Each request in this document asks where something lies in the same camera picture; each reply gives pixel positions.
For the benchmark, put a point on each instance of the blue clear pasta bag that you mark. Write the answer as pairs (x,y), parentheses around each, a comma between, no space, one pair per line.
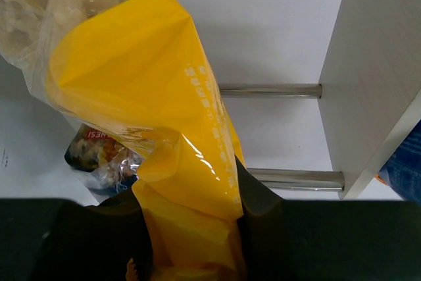
(106,167)

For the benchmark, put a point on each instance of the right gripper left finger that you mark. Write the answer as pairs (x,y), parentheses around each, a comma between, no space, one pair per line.
(59,239)

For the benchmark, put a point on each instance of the yellow pasta bag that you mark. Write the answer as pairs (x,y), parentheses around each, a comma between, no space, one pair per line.
(137,71)

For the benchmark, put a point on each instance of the dark blue pasta box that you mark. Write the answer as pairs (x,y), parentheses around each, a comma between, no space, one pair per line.
(401,172)

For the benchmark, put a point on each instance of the white two-tier shelf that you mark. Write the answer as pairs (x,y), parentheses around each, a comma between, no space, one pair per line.
(368,94)

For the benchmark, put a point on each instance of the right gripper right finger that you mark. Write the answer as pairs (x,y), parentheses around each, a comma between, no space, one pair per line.
(326,240)

